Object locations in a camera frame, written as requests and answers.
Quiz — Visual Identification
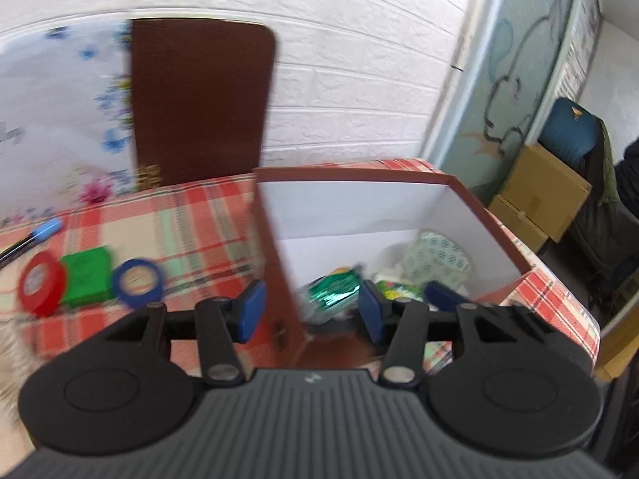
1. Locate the glass door with cartoon drawing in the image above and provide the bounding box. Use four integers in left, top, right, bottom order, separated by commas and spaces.
422, 0, 600, 200

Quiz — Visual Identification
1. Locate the floral plastic bag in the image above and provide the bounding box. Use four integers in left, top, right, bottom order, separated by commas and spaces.
0, 24, 135, 220

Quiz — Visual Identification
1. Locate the dark blue plastic piece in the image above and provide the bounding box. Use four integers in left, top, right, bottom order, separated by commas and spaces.
423, 281, 476, 310

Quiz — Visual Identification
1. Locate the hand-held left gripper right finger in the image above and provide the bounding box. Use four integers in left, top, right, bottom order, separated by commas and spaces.
359, 279, 570, 390

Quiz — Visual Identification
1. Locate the plaid tablecloth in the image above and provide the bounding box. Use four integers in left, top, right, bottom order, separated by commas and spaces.
0, 158, 602, 440

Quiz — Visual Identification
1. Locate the pen with blue cap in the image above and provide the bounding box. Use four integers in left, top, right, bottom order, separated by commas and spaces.
0, 218, 65, 271

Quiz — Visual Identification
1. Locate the blue tape roll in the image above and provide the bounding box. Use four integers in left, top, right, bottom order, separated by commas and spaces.
112, 258, 166, 306

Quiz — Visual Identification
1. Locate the large cardboard box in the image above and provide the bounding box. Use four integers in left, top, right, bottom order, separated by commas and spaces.
500, 143, 593, 243

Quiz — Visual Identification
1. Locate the white green-patterned packet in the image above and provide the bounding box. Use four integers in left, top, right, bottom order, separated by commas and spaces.
402, 228, 473, 291

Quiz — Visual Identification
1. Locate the dark jacket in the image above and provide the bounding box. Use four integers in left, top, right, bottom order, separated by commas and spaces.
569, 119, 639, 317

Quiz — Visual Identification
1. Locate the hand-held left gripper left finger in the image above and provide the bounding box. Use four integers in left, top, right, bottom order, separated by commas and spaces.
105, 279, 268, 389

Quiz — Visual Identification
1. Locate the flat cardboard box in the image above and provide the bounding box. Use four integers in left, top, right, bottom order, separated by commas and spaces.
486, 194, 548, 253

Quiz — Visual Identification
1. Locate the green and yellow packet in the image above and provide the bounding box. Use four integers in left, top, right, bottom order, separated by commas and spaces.
375, 279, 426, 304

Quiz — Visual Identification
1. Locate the wall poster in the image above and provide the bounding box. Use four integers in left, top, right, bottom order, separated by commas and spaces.
558, 0, 601, 101

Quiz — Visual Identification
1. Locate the green box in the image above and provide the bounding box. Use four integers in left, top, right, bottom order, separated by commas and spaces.
60, 246, 115, 309

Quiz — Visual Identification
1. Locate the reddish brown cardboard box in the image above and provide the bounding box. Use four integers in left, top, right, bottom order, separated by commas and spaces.
252, 166, 537, 375

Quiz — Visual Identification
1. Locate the blue chair back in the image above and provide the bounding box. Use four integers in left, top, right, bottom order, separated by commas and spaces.
537, 98, 603, 173

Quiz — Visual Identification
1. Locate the red tape roll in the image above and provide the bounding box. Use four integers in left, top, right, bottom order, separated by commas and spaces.
19, 251, 67, 318

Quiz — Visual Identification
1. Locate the green foil packet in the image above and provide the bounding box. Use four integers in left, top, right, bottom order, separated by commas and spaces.
302, 266, 363, 321

